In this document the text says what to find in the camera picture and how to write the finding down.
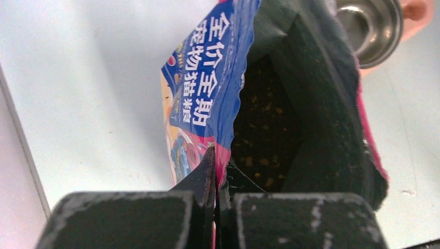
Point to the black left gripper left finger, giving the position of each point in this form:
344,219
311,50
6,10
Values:
181,217

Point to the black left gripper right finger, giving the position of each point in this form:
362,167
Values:
251,218

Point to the pet food bag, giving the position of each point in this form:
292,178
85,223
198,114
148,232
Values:
311,53

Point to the brown pet food kibble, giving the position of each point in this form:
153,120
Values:
266,131

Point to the steel bowl near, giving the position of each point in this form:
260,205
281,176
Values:
374,28

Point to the pink double bowl stand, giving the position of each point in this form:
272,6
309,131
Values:
417,15

